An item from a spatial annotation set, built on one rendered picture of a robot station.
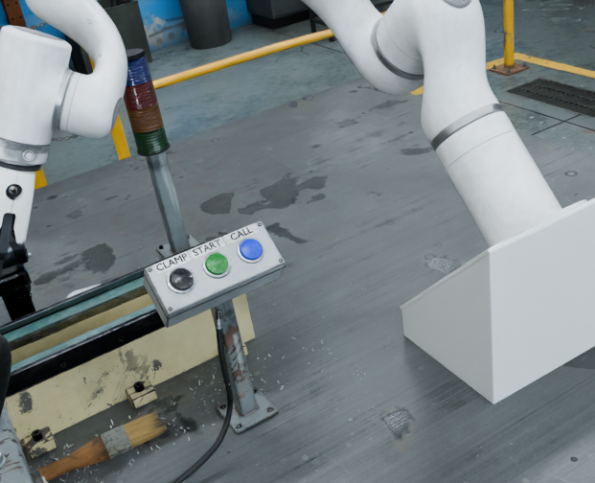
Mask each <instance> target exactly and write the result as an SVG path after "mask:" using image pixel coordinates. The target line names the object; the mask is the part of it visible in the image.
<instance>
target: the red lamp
mask: <svg viewBox="0 0 595 483"><path fill-rule="evenodd" d="M124 101H125V104H126V109H129V110H140V109H145V108H148V107H151V106H153V105H155V104H156V103H157V97H156V94H155V89H154V86H153V81H152V79H150V80H149V81H148V82H145V83H143V84H140V85H136V86H126V90H125V94H124Z"/></svg>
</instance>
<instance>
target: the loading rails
mask: <svg viewBox="0 0 595 483"><path fill-rule="evenodd" d="M204 243H206V242H202V243H200V244H197V245H195V246H193V247H190V248H188V249H185V250H183V251H180V252H178V253H176V254H173V255H171V256H169V257H167V258H164V259H162V260H160V261H157V262H155V263H152V264H148V265H146V266H144V267H141V268H139V269H136V270H134V271H131V272H129V273H128V274H125V275H123V276H120V277H118V278H115V279H113V280H110V281H108V282H106V283H103V284H101V285H98V286H96V287H92V288H90V289H88V290H86V291H83V292H81V293H78V294H76V295H74V296H71V297H69V298H66V299H64V300H61V301H59V302H57V303H54V304H53V305H50V306H48V307H45V308H43V309H41V310H37V311H34V312H32V313H29V314H27V315H25V316H22V317H20V318H17V319H15V320H13V321H11V322H8V323H6V324H4V325H1V326H0V334H1V335H3V336H4V337H5V338H6V339H7V340H8V341H9V343H10V348H11V375H10V381H9V386H8V390H7V395H6V398H5V402H4V406H5V407H6V409H7V412H8V414H9V416H10V418H11V422H12V425H13V427H14V430H15V433H16V435H17V438H18V440H19V443H20V445H21V447H22V449H24V448H26V449H27V451H28V453H29V455H30V457H31V458H32V459H35V458H36V457H38V456H40V455H42V454H44V453H46V452H48V451H51V450H53V449H56V448H57V442H56V440H55V437H54V435H53V434H55V433H57V432H60V431H62V430H63V429H65V428H67V427H69V426H72V425H74V424H76V423H78V422H80V421H83V420H85V419H87V418H89V417H91V416H93V415H95V414H97V413H99V412H101V411H103V410H106V409H107V408H109V407H111V406H113V405H115V404H117V403H120V402H122V401H124V400H126V399H128V400H129V401H130V403H131V405H132V406H133V408H134V409H137V408H139V407H141V406H143V405H145V404H147V403H150V402H152V401H154V400H156V399H158V396H157V393H156V390H155V388H154V387H153V386H155V385H157V384H159V383H161V382H163V381H165V380H168V379H170V378H172V377H175V376H177V375H179V374H181V373H183V372H185V371H187V370H189V369H191V368H193V367H195V366H197V365H199V364H201V363H203V362H205V361H207V360H209V359H211V358H213V357H216V356H218V348H217V331H216V327H215V324H214V320H213V316H212V313H211V309H209V310H206V311H204V312H202V313H200V314H198V315H196V316H193V317H191V318H189V319H187V320H184V321H182V322H180V323H178V324H176V325H173V326H171V327H169V328H166V327H165V325H164V323H163V321H162V319H161V317H160V315H159V313H158V311H157V309H156V307H155V306H154V305H153V303H152V301H151V299H150V297H149V294H148V292H147V290H146V288H145V286H144V273H143V271H145V268H146V267H149V266H151V265H155V264H157V263H160V262H162V261H165V260H167V259H168V258H171V257H173V256H176V255H178V254H180V253H183V252H185V251H188V250H190V249H193V248H195V247H197V246H200V245H202V244H204ZM232 301H233V305H234V309H235V313H236V317H237V321H238V325H239V329H240V337H241V341H242V346H243V350H244V353H245V355H246V356H247V355H248V351H247V347H246V345H245V344H244V343H245V342H247V341H249V340H251V339H253V338H255V333H254V329H253V324H252V320H251V315H250V311H249V307H248V303H247V298H246V294H245V293H244V294H242V295H240V296H238V297H236V298H234V299H232Z"/></svg>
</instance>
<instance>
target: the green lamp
mask: <svg viewBox="0 0 595 483"><path fill-rule="evenodd" d="M132 132H133V135H134V139H135V143H136V146H137V150H138V151H139V152H140V153H143V154H149V153H155V152H158V151H161V150H164V149H165V148H166V147H167V146H168V145H169V142H168V139H167V134H166V131H165V129H164V124H163V125H162V126H161V127H159V128H158V129H156V130H154V131H150V132H145V133H137V132H134V131H132Z"/></svg>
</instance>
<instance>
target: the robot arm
mask: <svg viewBox="0 0 595 483"><path fill-rule="evenodd" d="M25 1H26V4H27V6H28V8H29V9H30V10H31V11H32V12H33V13H34V14H35V15H36V16H37V17H39V18H40V19H41V20H43V21H44V22H46V23H48V24H49V25H51V26H53V27H54V28H56V29H58V30H59V31H61V32H62V33H64V34H65V35H67V36H69V37H70V38H72V39H73V40H74V41H76V42H77V43H78V44H79V45H80V46H81V47H82V48H83V49H84V51H85V52H86V53H87V54H88V55H89V56H90V58H91V59H92V61H93V63H94V66H95V69H94V72H93V73H92V74H90V75H84V74H80V73H77V72H74V71H72V70H70V69H69V66H68V64H69V59H70V56H71V51H72V47H71V45H70V44H69V43H68V42H66V41H64V40H62V39H60V38H58V37H56V36H53V35H50V34H45V33H43V32H40V31H36V30H32V29H28V28H24V27H19V26H4V27H2V28H1V31H0V276H1V271H2V267H3V262H4V259H5V256H7V254H8V248H9V241H10V237H11V234H12V236H13V238H14V239H15V241H16V243H17V244H18V245H22V244H24V243H25V241H26V237H27V232H28V226H29V221H30V215H31V210H32V204H33V197H34V182H35V172H38V171H40V170H41V164H44V163H46V161H47V157H48V152H49V148H50V144H51V140H52V136H53V132H54V131H55V130H61V131H64V132H68V133H71V134H75V135H78V136H82V137H86V138H92V139H101V138H104V137H106V136H107V135H108V134H109V133H110V132H111V130H112V129H113V128H114V126H115V123H116V121H117V117H118V115H119V111H120V107H121V105H122V100H123V97H124V94H125V90H126V80H127V57H126V49H125V45H124V43H123V41H122V38H121V36H120V34H119V31H118V30H117V28H116V26H115V24H114V23H113V21H112V20H111V18H110V17H109V16H108V14H107V13H106V12H105V10H104V9H103V8H102V7H101V5H100V4H99V3H98V2H97V1H96V0H25ZM301 1H302V2H304V3H305V4H306V5H307V6H309V7H310V8H311V9H312V10H313V11H314V12H315V13H316V14H317V15H318V16H319V17H320V18H321V19H322V20H323V21H324V23H325V24H326V25H327V26H328V27H329V28H330V30H331V31H332V33H333V34H334V36H335V37H336V39H337V40H338V42H339V43H340V45H341V47H342V48H343V50H344V51H345V53H346V54H347V56H348V57H349V59H350V60H351V62H352V63H353V65H354V66H355V68H356V69H357V71H358V72H359V73H360V75H361V76H362V77H363V78H364V79H365V80H366V81H367V82H369V83H370V84H371V85H372V86H374V88H376V89H377V90H379V91H381V92H383V93H386V94H390V95H404V94H407V93H410V92H413V91H414V90H416V89H418V88H419V87H420V86H421V85H423V102H422V111H421V123H422V127H423V131H424V134H425V136H426V138H427V139H428V141H429V143H430V145H431V147H432V148H433V149H434V151H435V153H436V155H437V156H438V158H439V160H440V162H441V163H442V165H443V167H444V169H445V170H446V173H447V175H448V177H449V178H450V180H451V182H452V184H453V185H454V187H455V189H456V191H457V192H458V194H459V196H460V197H461V198H462V200H463V202H464V204H465V205H466V207H467V209H468V211H469V213H470V215H471V217H472V218H473V220H474V222H475V224H476V226H477V227H478V229H479V231H480V233H481V234H482V236H483V238H484V240H485V241H486V243H487V245H488V247H489V248H491V247H493V246H495V245H497V244H499V243H501V242H504V241H506V240H508V239H510V238H512V237H514V236H516V235H518V234H520V233H522V232H525V231H527V230H529V229H531V228H533V227H535V226H537V225H539V224H541V223H543V222H545V221H547V220H549V219H552V218H554V217H556V216H558V215H560V214H562V213H564V212H566V211H569V210H571V209H573V208H575V207H577V206H579V205H581V204H583V203H585V202H587V200H586V199H585V200H581V201H579V202H576V203H574V204H572V205H569V206H567V207H565V208H563V209H562V208H561V206H560V204H559V202H558V201H557V199H556V197H555V196H554V194H553V192H552V191H551V189H550V187H549V186H548V184H547V182H546V181H545V179H544V177H543V176H542V174H541V172H540V171H539V169H538V167H537V165H536V163H535V161H534V160H533V158H532V156H531V155H530V153H529V151H528V150H527V149H526V147H525V146H524V144H523V142H522V141H521V139H520V137H519V136H518V134H517V132H516V131H515V128H514V127H513V125H512V123H511V122H510V120H509V118H508V117H507V115H506V113H505V112H504V110H503V108H502V107H501V105H500V103H499V101H498V100H497V98H496V97H495V96H494V94H493V92H492V90H491V88H490V85H489V82H488V79H487V73H486V38H485V23H484V16H483V12H482V9H481V5H480V2H479V0H394V2H393V3H392V5H391V6H390V7H389V9H388V10H387V12H386V13H385V15H382V14H381V13H380V12H379V11H378V10H377V9H376V8H375V7H374V6H373V4H372V3H371V1H370V0H301Z"/></svg>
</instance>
